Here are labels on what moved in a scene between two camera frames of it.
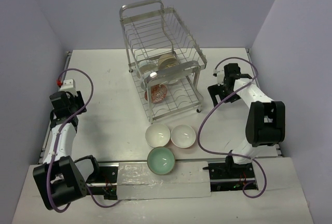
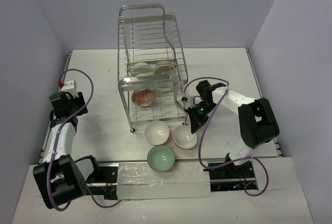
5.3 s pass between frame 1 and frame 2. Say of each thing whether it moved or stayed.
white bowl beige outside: moved
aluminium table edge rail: stayed
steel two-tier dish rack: moved
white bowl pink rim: stayed
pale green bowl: stayed
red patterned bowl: moved
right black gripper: moved
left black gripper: stayed
